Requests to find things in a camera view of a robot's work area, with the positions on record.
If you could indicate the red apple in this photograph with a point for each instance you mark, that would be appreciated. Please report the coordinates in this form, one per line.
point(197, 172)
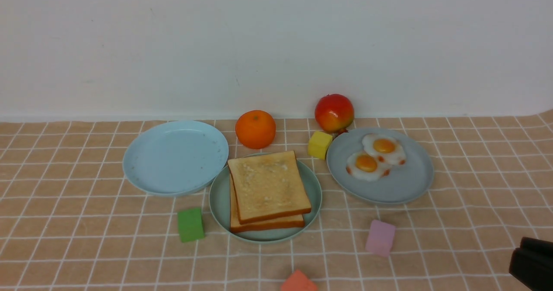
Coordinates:
point(334, 113)

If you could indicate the orange fruit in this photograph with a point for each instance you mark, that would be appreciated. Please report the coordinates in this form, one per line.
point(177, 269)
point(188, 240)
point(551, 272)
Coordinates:
point(256, 129)

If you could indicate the green plate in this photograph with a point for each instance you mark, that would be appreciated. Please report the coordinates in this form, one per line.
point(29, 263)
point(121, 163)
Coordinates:
point(220, 205)

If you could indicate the fried egg underneath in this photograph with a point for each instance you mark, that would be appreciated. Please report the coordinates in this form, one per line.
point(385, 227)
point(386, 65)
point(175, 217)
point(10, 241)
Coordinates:
point(362, 166)

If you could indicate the pink cube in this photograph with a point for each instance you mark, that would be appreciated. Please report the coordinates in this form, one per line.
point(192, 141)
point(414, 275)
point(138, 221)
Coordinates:
point(380, 238)

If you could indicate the fried egg back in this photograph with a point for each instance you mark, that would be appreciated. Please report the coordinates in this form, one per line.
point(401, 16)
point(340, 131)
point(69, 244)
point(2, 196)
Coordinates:
point(384, 148)

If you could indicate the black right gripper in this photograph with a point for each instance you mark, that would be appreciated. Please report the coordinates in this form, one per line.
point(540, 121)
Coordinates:
point(532, 264)

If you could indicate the yellow cube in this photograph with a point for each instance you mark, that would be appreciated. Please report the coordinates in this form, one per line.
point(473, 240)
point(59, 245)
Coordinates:
point(319, 144)

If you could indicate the light blue plate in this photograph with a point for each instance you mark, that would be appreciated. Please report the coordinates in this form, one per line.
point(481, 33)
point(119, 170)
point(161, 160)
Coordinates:
point(175, 158)

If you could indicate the toast slice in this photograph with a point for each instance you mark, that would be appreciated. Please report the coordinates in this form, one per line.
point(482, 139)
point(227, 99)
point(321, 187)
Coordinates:
point(268, 186)
point(278, 223)

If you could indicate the grey-blue plate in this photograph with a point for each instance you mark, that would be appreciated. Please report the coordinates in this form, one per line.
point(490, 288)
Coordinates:
point(404, 183)

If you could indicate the green cube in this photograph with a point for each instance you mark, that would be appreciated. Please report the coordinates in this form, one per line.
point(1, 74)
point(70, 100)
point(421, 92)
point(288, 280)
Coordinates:
point(190, 225)

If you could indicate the orange cube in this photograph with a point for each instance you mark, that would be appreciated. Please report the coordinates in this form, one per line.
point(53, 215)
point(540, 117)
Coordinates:
point(298, 281)

